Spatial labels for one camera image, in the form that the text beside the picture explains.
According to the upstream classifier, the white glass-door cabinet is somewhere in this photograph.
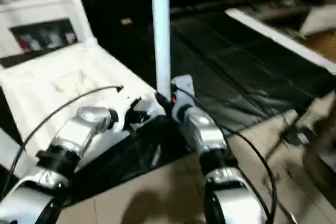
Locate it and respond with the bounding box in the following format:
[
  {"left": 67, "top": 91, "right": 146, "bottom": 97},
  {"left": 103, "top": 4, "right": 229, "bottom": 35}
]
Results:
[{"left": 0, "top": 0, "right": 87, "bottom": 68}]

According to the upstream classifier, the black work mat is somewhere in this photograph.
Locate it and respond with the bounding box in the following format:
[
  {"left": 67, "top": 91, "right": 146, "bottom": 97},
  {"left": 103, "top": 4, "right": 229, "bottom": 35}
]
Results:
[{"left": 0, "top": 0, "right": 336, "bottom": 206}]

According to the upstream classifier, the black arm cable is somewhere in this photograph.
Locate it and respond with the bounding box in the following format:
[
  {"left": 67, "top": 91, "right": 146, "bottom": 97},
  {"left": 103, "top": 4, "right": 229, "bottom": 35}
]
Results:
[
  {"left": 174, "top": 88, "right": 279, "bottom": 224},
  {"left": 0, "top": 84, "right": 125, "bottom": 193}
]

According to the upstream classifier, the black tripod stand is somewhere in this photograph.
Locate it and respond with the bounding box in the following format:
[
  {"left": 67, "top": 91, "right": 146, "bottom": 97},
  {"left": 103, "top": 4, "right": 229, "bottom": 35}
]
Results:
[{"left": 261, "top": 108, "right": 317, "bottom": 163}]

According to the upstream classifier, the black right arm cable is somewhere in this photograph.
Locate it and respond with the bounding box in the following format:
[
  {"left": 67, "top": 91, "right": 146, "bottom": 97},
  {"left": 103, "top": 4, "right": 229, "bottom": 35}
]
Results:
[{"left": 174, "top": 88, "right": 279, "bottom": 224}]

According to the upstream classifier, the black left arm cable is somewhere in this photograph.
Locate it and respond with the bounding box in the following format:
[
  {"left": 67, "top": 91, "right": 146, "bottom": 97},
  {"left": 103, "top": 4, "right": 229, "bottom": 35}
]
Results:
[{"left": 0, "top": 84, "right": 125, "bottom": 193}]

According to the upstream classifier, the red bottle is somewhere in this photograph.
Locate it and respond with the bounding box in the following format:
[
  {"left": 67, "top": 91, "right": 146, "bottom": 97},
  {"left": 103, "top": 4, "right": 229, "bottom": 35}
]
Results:
[{"left": 19, "top": 33, "right": 33, "bottom": 49}]

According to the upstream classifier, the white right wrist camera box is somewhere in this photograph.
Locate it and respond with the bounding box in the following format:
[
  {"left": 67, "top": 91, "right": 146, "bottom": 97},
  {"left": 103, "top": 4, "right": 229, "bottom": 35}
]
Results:
[{"left": 170, "top": 74, "right": 196, "bottom": 105}]

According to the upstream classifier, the dark metal rail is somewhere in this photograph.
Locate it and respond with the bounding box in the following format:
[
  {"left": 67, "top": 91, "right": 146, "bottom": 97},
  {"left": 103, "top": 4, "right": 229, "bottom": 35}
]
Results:
[{"left": 169, "top": 0, "right": 297, "bottom": 16}]

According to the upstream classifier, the white plastic table leg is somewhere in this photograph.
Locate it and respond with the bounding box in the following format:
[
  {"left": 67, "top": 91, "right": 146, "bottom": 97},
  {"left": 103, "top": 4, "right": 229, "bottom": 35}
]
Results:
[
  {"left": 0, "top": 127, "right": 23, "bottom": 178},
  {"left": 62, "top": 0, "right": 98, "bottom": 47},
  {"left": 149, "top": 0, "right": 173, "bottom": 100}
]

